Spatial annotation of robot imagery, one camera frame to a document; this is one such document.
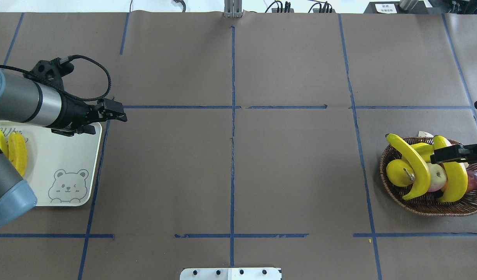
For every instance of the aluminium frame post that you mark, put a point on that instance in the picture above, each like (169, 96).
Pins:
(233, 8)

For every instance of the dark yellow banana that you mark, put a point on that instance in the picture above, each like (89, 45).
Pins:
(18, 154)

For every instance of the basket paper tag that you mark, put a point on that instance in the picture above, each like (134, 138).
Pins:
(424, 134)

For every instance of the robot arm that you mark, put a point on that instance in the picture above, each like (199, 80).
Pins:
(28, 102)

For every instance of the woven wicker fruit basket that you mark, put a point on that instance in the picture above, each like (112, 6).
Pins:
(426, 204)

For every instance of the yellow banana in basket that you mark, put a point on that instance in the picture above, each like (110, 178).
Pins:
(457, 177)

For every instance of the white rectangular bear plate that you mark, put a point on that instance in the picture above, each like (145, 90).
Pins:
(60, 169)

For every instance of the dark red fruit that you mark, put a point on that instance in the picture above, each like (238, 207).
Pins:
(472, 181)

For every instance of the yellow pear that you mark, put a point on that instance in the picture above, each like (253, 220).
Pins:
(400, 173)

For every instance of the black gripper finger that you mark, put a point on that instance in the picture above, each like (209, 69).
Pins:
(455, 153)

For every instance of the bright yellow banana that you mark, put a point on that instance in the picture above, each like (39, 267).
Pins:
(3, 144)

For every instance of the pale green apple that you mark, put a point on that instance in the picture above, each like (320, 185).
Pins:
(438, 177)

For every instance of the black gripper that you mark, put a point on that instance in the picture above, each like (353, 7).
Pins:
(73, 113)

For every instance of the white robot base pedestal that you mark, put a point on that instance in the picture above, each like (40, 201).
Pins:
(249, 273)

